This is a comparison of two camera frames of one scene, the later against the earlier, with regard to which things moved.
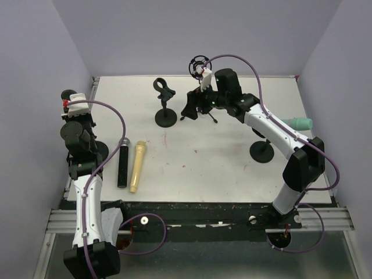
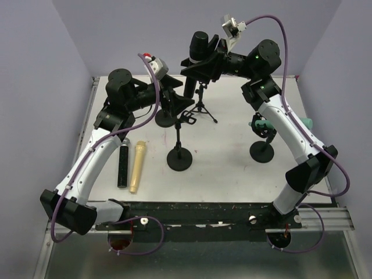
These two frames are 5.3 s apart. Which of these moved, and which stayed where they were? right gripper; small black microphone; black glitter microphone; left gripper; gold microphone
Moved: small black microphone; left gripper; right gripper
Stayed: gold microphone; black glitter microphone
